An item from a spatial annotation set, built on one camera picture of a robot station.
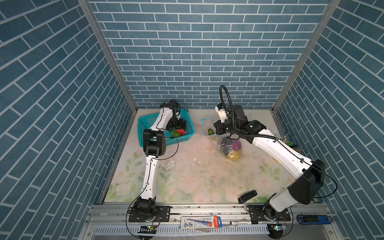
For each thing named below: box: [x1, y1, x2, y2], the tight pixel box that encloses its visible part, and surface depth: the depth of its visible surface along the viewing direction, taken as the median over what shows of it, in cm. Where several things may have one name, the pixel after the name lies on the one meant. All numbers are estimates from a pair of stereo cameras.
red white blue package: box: [180, 215, 223, 229], surface depth 72 cm
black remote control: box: [237, 190, 258, 204], surface depth 79 cm
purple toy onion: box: [232, 140, 242, 151], surface depth 90 cm
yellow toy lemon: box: [226, 150, 242, 160], surface depth 89 cm
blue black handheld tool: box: [296, 214, 334, 225], surface depth 73 cm
